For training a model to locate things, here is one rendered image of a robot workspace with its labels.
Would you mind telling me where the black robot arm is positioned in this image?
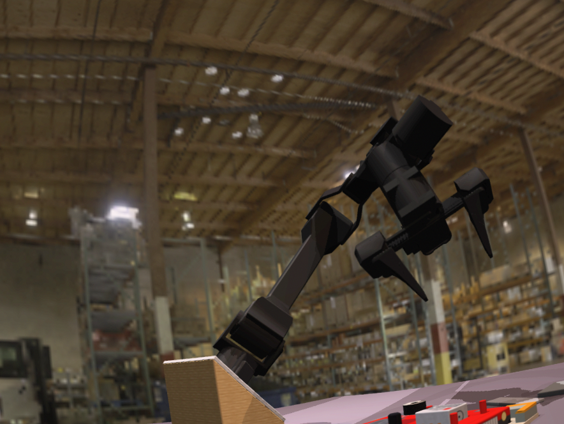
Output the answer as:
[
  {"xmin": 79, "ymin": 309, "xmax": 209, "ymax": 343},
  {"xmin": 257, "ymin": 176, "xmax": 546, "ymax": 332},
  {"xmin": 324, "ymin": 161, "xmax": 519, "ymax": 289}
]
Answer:
[{"xmin": 213, "ymin": 95, "xmax": 453, "ymax": 384}]

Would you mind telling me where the black toy tyre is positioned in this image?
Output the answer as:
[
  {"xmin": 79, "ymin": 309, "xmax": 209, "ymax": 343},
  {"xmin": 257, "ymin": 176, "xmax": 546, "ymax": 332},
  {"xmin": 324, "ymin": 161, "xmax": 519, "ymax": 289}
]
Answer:
[{"xmin": 403, "ymin": 400, "xmax": 427, "ymax": 415}]

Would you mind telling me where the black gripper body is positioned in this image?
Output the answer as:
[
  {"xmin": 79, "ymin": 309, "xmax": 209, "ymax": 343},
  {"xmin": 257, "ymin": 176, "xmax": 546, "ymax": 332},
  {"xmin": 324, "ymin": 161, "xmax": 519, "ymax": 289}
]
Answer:
[{"xmin": 355, "ymin": 165, "xmax": 494, "ymax": 279}]

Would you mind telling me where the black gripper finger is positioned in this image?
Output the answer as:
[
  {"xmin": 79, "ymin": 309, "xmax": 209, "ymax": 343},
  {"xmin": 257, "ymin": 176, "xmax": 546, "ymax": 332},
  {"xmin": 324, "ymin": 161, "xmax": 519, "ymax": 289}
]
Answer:
[
  {"xmin": 371, "ymin": 247, "xmax": 428, "ymax": 302},
  {"xmin": 464, "ymin": 187, "xmax": 493, "ymax": 258}
]

